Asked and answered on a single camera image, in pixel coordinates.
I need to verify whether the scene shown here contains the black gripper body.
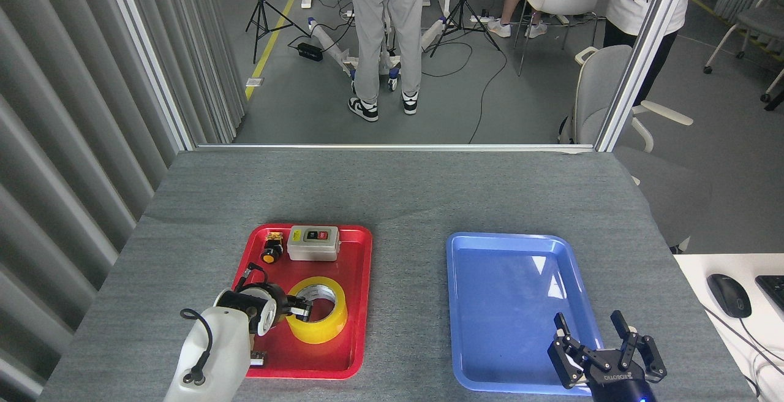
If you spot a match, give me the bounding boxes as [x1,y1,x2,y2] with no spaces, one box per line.
[268,287,293,330]
[587,364,658,402]

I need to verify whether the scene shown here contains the yellow tape roll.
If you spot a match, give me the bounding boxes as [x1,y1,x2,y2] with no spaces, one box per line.
[286,276,349,345]

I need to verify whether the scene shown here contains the red plastic tray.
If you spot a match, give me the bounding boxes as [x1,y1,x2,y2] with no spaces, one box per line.
[233,224,373,381]

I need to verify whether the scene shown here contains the yellow push button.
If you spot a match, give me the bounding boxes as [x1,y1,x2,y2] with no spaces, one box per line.
[260,231,285,265]

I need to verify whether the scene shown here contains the blue plastic tray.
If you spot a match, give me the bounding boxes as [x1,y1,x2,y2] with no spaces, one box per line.
[446,232,614,396]

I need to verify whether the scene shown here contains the white desk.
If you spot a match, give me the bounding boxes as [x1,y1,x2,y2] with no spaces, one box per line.
[673,253,784,402]

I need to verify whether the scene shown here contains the black computer mouse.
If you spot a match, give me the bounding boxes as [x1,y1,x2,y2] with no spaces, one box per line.
[707,273,753,319]

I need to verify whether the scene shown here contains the black keyboard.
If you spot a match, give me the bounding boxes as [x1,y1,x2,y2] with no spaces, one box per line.
[755,275,784,314]

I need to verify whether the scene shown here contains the white stand on wheels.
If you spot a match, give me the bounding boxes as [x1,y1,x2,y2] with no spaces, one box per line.
[306,17,451,92]

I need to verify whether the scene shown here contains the grey swivel chair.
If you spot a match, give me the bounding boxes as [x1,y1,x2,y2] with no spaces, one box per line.
[559,45,712,254]

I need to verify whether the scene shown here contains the grey office chair white legs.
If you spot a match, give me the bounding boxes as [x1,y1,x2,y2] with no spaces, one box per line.
[703,0,784,104]

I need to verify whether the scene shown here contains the grey switch box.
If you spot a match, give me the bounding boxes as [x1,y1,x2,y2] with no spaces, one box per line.
[287,226,341,262]

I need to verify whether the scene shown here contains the silver horizontal frame rail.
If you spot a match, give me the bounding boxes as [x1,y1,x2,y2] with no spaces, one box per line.
[195,143,598,153]

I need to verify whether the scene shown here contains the black floor cable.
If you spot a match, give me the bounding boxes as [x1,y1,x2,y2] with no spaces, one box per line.
[469,22,509,144]

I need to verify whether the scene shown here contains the silver left frame post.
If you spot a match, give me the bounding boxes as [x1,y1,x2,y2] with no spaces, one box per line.
[100,0,197,151]

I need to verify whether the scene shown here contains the silver frame post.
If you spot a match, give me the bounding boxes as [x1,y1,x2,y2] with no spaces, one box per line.
[595,0,699,153]
[100,0,197,151]

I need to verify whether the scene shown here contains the silver right frame post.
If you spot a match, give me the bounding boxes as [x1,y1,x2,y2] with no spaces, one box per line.
[595,0,699,153]

